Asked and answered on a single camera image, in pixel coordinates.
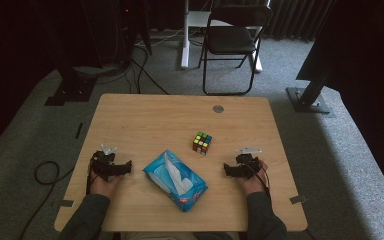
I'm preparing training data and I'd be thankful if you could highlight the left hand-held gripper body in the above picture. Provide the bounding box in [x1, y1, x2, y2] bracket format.
[91, 145, 118, 183]

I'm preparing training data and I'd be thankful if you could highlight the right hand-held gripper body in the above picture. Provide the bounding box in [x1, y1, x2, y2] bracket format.
[235, 146, 263, 179]

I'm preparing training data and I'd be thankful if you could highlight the multicoloured puzzle cube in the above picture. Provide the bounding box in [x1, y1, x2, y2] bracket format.
[192, 131, 213, 156]

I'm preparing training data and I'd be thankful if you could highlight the blue wet wipe packet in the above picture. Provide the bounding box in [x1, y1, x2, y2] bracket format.
[142, 149, 209, 213]

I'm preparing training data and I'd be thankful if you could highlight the person's right hand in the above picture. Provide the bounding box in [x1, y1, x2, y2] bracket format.
[238, 161, 269, 195]

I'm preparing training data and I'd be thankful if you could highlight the person's left hand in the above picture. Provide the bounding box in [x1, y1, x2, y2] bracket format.
[89, 171, 124, 199]

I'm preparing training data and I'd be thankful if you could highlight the black metal stand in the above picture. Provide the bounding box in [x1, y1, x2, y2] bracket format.
[285, 49, 336, 118]
[44, 0, 98, 107]

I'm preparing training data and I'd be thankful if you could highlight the black folding chair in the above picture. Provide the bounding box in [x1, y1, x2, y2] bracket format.
[198, 4, 274, 97]

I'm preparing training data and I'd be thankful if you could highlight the dark curtain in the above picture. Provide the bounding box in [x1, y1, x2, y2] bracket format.
[0, 0, 81, 163]
[295, 0, 384, 208]

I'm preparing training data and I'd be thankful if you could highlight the dark equipment rack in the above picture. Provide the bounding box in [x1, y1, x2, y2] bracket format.
[76, 0, 153, 68]

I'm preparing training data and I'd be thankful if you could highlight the grey pleated curtain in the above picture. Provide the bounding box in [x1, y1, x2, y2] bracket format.
[263, 0, 335, 43]

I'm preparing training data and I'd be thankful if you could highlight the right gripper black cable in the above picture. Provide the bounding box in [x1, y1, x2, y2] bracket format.
[244, 159, 273, 203]

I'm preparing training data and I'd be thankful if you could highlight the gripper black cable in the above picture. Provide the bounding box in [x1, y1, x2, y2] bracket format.
[85, 159, 98, 196]
[244, 159, 273, 203]

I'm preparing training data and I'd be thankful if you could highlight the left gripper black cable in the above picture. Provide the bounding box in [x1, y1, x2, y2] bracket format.
[85, 159, 98, 196]

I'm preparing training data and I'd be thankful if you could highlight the black floor cable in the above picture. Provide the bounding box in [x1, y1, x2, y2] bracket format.
[126, 43, 171, 95]
[18, 160, 76, 240]

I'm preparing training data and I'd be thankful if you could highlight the white desk frame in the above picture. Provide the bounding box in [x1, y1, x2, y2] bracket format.
[180, 0, 271, 74]

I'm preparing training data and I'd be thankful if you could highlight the white floor cable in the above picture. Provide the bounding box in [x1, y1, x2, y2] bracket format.
[135, 28, 185, 48]

